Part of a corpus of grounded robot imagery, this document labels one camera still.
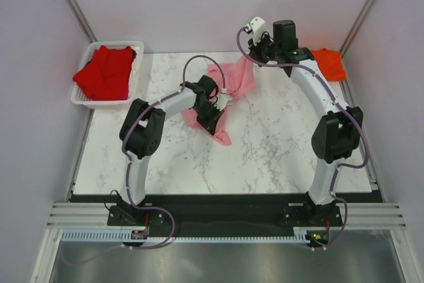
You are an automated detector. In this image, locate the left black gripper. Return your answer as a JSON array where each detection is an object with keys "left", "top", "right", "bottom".
[{"left": 193, "top": 103, "right": 225, "bottom": 136}]

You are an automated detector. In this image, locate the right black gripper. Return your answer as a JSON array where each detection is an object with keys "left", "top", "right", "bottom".
[{"left": 248, "top": 31, "right": 281, "bottom": 68}]

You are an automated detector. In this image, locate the pink t shirt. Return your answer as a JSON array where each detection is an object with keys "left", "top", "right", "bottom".
[{"left": 181, "top": 57, "right": 256, "bottom": 146}]

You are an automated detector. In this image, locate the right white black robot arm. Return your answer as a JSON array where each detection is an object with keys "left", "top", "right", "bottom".
[{"left": 244, "top": 17, "right": 363, "bottom": 226}]

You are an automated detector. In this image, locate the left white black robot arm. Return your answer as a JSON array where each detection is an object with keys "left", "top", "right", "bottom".
[{"left": 107, "top": 76, "right": 233, "bottom": 226}]

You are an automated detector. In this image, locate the folded orange t shirt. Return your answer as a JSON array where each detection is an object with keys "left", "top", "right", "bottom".
[{"left": 311, "top": 48, "right": 346, "bottom": 82}]

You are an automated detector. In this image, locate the red t shirt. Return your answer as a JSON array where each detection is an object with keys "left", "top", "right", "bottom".
[{"left": 73, "top": 45, "right": 135, "bottom": 101}]

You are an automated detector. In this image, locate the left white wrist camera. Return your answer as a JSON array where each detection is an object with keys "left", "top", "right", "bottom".
[{"left": 213, "top": 93, "right": 234, "bottom": 111}]

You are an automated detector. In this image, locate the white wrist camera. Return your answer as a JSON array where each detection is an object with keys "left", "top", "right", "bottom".
[
  {"left": 246, "top": 17, "right": 266, "bottom": 38},
  {"left": 213, "top": 93, "right": 234, "bottom": 111}
]

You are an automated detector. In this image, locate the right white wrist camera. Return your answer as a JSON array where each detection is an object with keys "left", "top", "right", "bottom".
[{"left": 246, "top": 17, "right": 266, "bottom": 38}]

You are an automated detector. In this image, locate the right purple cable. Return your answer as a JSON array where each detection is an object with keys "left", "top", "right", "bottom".
[{"left": 236, "top": 24, "right": 369, "bottom": 251}]

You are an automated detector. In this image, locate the purple cable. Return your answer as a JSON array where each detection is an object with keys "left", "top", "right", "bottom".
[
  {"left": 61, "top": 54, "right": 229, "bottom": 266},
  {"left": 236, "top": 24, "right": 369, "bottom": 251}
]

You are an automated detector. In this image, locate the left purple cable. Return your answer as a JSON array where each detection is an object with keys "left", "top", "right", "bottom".
[{"left": 61, "top": 54, "right": 229, "bottom": 266}]

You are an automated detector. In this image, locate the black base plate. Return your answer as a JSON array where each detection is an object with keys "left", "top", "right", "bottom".
[{"left": 107, "top": 194, "right": 343, "bottom": 228}]

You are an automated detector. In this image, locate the white slotted cable duct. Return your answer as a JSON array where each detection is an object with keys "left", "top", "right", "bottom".
[{"left": 61, "top": 228, "right": 313, "bottom": 243}]

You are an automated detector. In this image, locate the aluminium profile rail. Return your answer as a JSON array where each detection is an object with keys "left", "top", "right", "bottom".
[{"left": 47, "top": 203, "right": 406, "bottom": 230}]

